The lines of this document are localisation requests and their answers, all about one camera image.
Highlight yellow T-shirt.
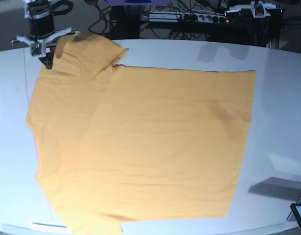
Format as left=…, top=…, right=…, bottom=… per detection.
left=26, top=34, right=256, bottom=235

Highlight white power strip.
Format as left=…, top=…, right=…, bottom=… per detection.
left=141, top=11, right=231, bottom=24

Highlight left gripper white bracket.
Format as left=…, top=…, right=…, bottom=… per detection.
left=225, top=0, right=282, bottom=19

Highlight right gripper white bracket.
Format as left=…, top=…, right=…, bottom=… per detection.
left=11, top=27, right=78, bottom=70

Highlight tangled black cables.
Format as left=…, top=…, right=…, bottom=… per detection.
left=88, top=0, right=288, bottom=48

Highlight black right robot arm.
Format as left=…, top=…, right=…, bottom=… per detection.
left=11, top=0, right=76, bottom=70

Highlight white flat strip on table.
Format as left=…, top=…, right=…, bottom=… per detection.
left=28, top=219, right=67, bottom=230

